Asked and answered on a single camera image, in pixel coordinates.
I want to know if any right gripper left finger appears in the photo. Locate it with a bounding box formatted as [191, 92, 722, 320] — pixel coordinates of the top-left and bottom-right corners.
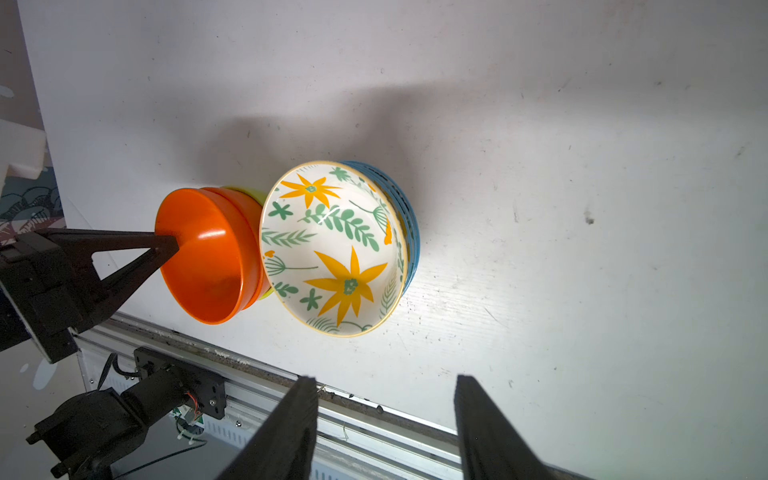
[218, 376, 319, 480]

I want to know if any lime green bowl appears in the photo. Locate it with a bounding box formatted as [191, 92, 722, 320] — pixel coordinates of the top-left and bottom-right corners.
[240, 187, 267, 205]

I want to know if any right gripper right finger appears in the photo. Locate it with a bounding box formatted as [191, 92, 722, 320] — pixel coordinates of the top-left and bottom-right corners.
[454, 375, 553, 479]

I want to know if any blue yellow patterned bowl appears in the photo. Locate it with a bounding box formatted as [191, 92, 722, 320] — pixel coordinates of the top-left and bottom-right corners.
[343, 161, 421, 289]

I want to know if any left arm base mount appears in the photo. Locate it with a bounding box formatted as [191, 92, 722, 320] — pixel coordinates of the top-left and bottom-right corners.
[26, 347, 227, 479]

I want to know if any small orange bowl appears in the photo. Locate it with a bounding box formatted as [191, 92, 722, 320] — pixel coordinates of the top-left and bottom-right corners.
[217, 186, 271, 307]

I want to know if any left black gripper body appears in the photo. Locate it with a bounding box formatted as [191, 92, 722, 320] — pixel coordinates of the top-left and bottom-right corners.
[1, 230, 98, 364]

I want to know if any yellow flower patterned bowl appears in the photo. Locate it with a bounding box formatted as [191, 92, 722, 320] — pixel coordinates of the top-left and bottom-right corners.
[259, 161, 408, 337]

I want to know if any large orange bowl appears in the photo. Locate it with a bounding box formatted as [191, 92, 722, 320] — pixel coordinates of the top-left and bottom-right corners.
[155, 188, 252, 324]

